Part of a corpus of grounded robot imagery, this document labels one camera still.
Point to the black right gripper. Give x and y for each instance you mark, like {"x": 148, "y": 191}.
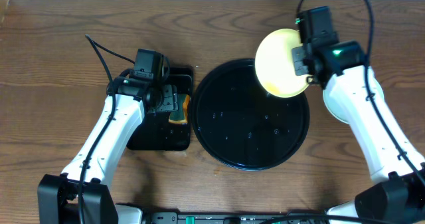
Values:
{"x": 297, "y": 55}

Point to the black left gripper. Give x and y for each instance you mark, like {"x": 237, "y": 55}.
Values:
{"x": 170, "y": 103}

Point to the green and orange sponge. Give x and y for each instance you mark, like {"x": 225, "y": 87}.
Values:
{"x": 180, "y": 116}

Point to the yellow plate with sauce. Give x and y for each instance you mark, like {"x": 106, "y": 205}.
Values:
{"x": 274, "y": 64}

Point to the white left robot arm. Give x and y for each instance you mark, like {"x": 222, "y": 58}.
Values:
{"x": 81, "y": 193}

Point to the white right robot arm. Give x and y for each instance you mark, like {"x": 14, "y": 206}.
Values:
{"x": 395, "y": 166}

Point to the black rectangular water tray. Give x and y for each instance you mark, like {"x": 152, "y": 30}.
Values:
{"x": 155, "y": 132}

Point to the round black serving tray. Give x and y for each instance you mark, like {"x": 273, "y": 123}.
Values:
{"x": 241, "y": 125}

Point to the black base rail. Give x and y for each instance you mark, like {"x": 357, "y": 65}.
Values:
{"x": 208, "y": 218}

